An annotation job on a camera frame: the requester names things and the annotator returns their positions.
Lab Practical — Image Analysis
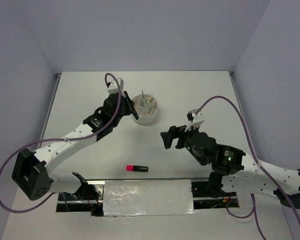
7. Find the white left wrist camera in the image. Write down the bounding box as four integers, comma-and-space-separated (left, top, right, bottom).
107, 78, 125, 97

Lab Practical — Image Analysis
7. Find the white round compartment organizer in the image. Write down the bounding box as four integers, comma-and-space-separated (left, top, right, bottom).
131, 94, 158, 125

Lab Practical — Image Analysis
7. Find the pink capped black highlighter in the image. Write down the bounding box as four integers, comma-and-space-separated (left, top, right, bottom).
126, 165, 149, 172

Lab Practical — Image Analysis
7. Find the purple cable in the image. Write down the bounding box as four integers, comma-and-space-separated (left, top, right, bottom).
196, 95, 300, 240
0, 72, 122, 214

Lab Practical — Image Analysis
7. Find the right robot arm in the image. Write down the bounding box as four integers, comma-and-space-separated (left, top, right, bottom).
160, 125, 300, 209

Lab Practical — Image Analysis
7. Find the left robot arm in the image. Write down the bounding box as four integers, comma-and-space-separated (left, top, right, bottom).
12, 91, 137, 201

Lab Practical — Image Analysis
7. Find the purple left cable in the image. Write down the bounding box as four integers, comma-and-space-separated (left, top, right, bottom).
0, 72, 122, 214

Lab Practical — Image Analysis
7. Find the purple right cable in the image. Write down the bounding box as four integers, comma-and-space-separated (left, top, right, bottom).
196, 95, 300, 240

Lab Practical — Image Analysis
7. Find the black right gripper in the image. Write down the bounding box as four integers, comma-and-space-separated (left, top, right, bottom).
159, 121, 206, 165

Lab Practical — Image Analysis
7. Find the yellow clear pen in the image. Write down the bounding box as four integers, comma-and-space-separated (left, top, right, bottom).
146, 94, 153, 106

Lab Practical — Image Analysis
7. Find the silver foil taped panel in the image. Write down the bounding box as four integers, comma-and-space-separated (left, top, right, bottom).
103, 179, 196, 217

